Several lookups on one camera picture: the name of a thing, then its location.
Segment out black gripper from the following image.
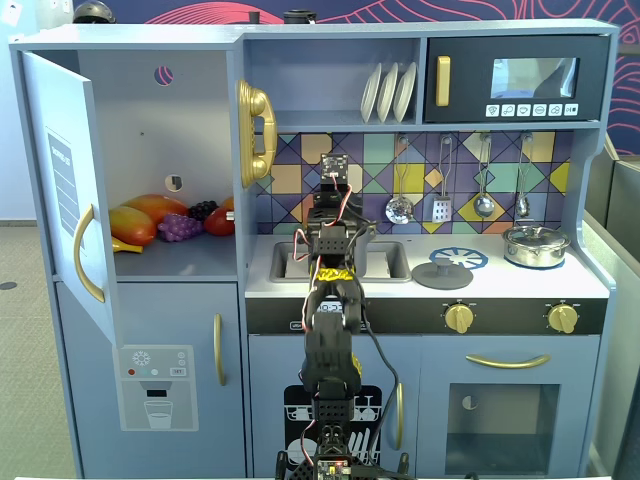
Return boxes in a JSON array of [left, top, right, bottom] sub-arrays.
[[312, 177, 363, 225]]

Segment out blue cabinet door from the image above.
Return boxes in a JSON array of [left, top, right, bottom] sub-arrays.
[[19, 49, 124, 350]]

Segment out steel skimmer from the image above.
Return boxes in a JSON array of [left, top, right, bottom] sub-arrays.
[[384, 134, 416, 224]]

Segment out gray sink basin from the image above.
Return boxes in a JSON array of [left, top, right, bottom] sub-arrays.
[[269, 239, 413, 285]]

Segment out steel slotted spatula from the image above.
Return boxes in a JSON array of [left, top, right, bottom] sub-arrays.
[[431, 133, 458, 224]]

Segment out gray toy plate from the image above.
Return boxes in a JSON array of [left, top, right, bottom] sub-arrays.
[[360, 62, 384, 124], [391, 60, 418, 123], [375, 61, 401, 124]]

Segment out red toy tomato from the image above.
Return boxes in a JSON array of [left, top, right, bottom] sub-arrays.
[[202, 207, 237, 238]]

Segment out gold toy telephone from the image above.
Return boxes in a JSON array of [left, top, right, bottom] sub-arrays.
[[235, 78, 279, 190]]

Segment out dark toy grapes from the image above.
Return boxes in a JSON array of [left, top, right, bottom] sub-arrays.
[[187, 199, 220, 223]]

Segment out gray lid with knob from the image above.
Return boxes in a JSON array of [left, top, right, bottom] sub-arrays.
[[410, 249, 475, 291]]

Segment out steel ladle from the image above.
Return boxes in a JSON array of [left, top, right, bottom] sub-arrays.
[[472, 132, 497, 219]]

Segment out purple toy grapes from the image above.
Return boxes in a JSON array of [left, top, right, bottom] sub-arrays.
[[157, 213, 205, 244]]

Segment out dishwasher door with print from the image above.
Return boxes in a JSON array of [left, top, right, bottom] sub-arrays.
[[248, 334, 422, 479]]

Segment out orange red toy mango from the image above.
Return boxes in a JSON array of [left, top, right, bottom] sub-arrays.
[[121, 193, 191, 227]]

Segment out gold stove knob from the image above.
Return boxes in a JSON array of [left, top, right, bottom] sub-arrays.
[[546, 301, 583, 335], [443, 301, 477, 335]]

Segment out black microwave door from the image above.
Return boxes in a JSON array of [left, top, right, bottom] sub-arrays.
[[423, 34, 613, 124]]

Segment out blue toy kitchen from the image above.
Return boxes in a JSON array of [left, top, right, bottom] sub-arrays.
[[8, 18, 621, 479]]

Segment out steel spoon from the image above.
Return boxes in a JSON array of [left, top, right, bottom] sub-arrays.
[[514, 132, 534, 219]]

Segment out oven door with window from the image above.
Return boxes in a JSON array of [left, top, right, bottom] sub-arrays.
[[419, 335, 602, 479]]

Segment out yellow red toy mango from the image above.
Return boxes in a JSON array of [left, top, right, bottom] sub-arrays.
[[108, 205, 159, 247]]

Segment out steel pot lid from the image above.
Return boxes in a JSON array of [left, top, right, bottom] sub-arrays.
[[501, 224, 572, 249]]

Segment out steel toy pot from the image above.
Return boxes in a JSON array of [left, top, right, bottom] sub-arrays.
[[502, 237, 571, 269]]

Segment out yellow toy banana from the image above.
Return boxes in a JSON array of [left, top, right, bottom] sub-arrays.
[[110, 235, 145, 255]]

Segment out freezer door with dispenser print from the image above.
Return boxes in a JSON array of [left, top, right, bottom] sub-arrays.
[[55, 280, 242, 479]]

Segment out robot controller board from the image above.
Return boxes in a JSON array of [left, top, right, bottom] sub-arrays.
[[312, 457, 354, 480]]

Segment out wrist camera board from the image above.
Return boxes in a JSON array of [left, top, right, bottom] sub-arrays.
[[319, 153, 351, 181]]

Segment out gold microwave handle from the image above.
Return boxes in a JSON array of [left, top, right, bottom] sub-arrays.
[[434, 55, 453, 108]]

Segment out black cable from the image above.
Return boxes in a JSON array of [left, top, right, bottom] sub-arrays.
[[344, 219, 404, 474]]

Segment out gold freezer door handle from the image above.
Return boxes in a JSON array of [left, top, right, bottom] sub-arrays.
[[213, 313, 228, 387]]

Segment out gold dishwasher door handle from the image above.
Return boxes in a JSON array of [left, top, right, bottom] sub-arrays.
[[394, 382, 406, 451]]

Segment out gold oven door handle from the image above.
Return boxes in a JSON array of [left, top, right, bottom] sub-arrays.
[[464, 352, 553, 371]]

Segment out gold cabinet door handle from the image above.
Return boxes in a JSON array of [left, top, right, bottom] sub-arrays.
[[72, 202, 108, 305]]

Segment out white wall plate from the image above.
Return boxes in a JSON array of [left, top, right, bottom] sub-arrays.
[[0, 1, 26, 26]]

